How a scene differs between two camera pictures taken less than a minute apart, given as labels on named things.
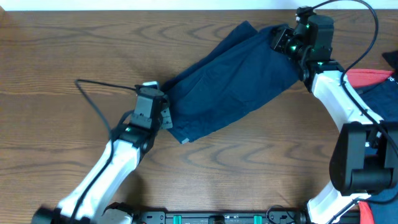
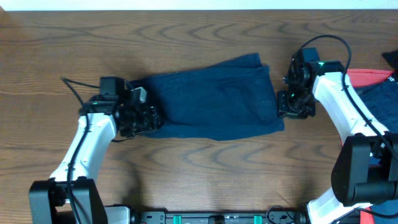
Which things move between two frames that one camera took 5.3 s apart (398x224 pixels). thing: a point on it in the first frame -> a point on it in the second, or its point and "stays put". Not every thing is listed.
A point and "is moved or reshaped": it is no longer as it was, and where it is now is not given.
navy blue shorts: x=229 y=84 is moved or reshaped
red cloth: x=364 y=77 stays put
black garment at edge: x=392 y=58 stays put
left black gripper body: x=166 y=113 -> x=152 y=118
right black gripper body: x=287 y=43 -> x=298 y=104
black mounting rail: x=166 y=216 stays put
